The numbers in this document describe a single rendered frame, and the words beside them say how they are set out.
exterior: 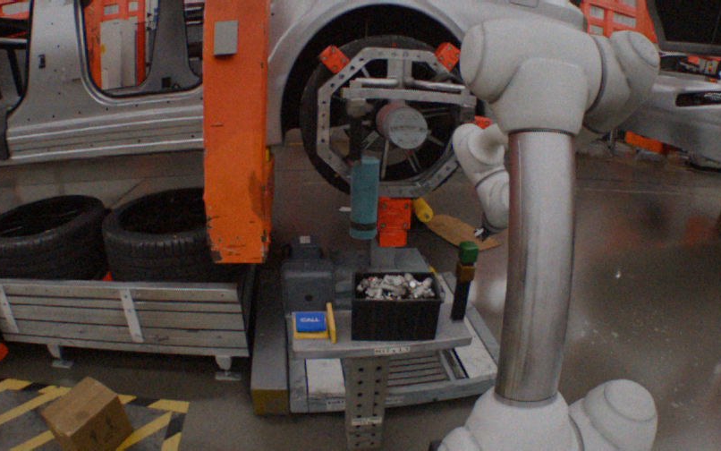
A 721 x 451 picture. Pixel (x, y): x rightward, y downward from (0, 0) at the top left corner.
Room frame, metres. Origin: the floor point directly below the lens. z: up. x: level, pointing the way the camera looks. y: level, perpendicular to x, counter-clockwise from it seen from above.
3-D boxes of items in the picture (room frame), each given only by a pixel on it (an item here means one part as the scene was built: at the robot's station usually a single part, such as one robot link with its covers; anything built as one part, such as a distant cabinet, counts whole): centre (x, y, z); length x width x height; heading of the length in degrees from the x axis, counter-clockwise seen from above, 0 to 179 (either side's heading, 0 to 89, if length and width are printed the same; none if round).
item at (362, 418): (0.88, -0.03, 0.21); 0.10 x 0.10 x 0.42; 9
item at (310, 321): (0.86, 0.11, 0.47); 0.07 x 0.07 x 0.02; 9
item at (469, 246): (0.91, -0.25, 0.64); 0.04 x 0.04 x 0.04; 9
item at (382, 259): (1.68, -0.08, 0.32); 0.40 x 0.30 x 0.28; 99
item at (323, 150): (1.52, -0.11, 0.85); 0.54 x 0.07 x 0.54; 99
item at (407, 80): (1.41, -0.23, 1.03); 0.19 x 0.18 x 0.11; 9
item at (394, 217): (1.55, -0.10, 0.48); 0.16 x 0.12 x 0.17; 9
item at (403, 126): (1.45, -0.12, 0.85); 0.21 x 0.14 x 0.14; 9
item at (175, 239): (1.50, 0.76, 0.39); 0.66 x 0.66 x 0.24
